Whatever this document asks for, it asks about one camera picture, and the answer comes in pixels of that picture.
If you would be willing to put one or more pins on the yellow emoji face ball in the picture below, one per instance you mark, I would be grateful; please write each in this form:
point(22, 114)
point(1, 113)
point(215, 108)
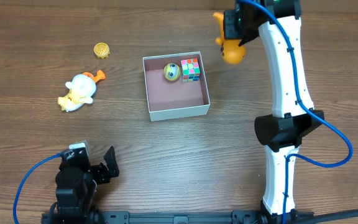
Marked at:
point(172, 72)

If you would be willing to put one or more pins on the white box pink interior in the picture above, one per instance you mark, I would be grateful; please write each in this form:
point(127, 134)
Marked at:
point(179, 99)

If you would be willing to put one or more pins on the pastel rubiks cube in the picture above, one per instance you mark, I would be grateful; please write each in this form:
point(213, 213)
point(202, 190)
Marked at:
point(190, 70)

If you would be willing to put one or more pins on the white plush chicken toy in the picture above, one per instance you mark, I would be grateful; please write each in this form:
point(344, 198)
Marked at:
point(81, 91)

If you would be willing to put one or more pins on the yellow gear shaped token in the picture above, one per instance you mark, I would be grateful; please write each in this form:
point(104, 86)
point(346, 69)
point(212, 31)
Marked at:
point(101, 50)

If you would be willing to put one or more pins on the orange rubber duck toy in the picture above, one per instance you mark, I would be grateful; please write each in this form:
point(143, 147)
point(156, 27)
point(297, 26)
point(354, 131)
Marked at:
point(231, 52)

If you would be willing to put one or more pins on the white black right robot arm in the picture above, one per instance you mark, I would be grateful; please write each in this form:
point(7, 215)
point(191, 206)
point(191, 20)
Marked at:
point(293, 116)

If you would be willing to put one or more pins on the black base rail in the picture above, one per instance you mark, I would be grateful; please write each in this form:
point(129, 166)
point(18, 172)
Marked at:
point(124, 217)

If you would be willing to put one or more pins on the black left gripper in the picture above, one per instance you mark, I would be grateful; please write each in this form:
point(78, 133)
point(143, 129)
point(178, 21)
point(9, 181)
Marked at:
point(99, 172)

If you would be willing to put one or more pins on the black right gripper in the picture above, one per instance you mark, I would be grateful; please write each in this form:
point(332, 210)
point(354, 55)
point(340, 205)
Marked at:
point(239, 34)

